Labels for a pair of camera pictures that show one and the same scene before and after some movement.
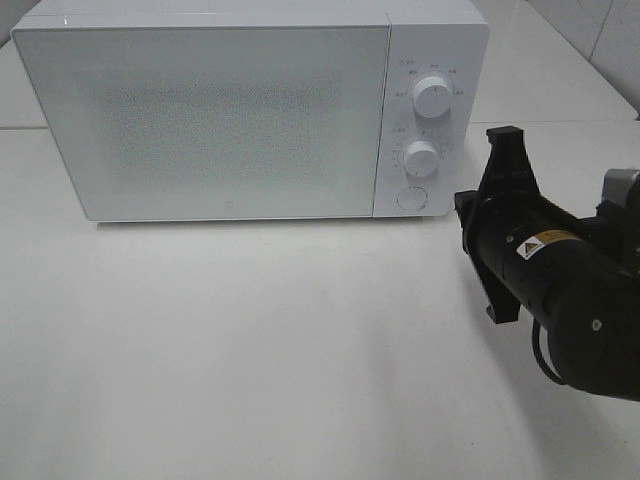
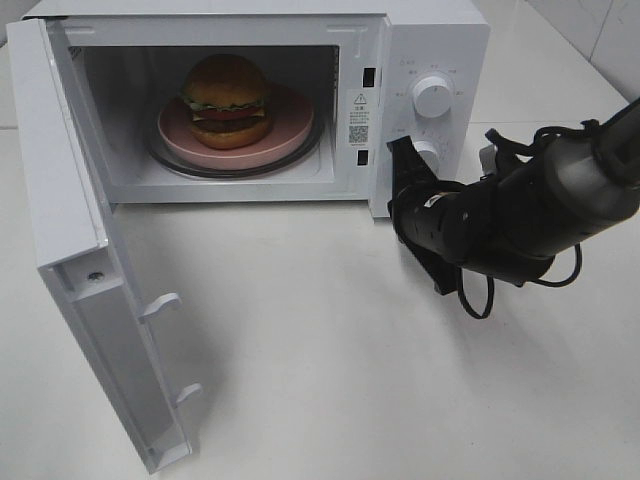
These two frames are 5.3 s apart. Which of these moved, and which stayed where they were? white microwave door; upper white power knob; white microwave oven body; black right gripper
Moved: white microwave door; black right gripper
Stayed: upper white power knob; white microwave oven body
